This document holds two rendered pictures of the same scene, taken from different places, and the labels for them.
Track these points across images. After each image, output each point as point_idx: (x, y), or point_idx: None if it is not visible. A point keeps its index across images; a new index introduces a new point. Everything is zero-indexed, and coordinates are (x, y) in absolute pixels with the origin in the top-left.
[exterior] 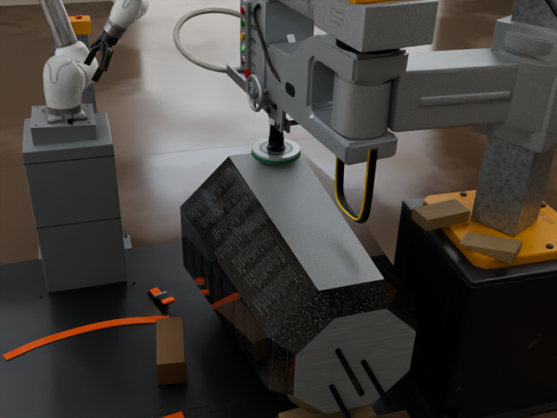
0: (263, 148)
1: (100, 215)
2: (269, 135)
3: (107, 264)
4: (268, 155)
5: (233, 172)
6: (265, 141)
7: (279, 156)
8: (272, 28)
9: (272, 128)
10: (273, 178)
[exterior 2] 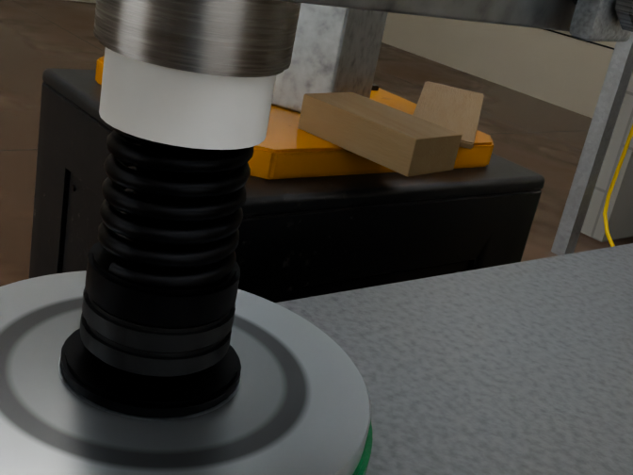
0: (212, 432)
1: None
2: (203, 278)
3: None
4: (332, 398)
5: None
6: (20, 438)
7: (304, 344)
8: None
9: (146, 222)
10: (460, 448)
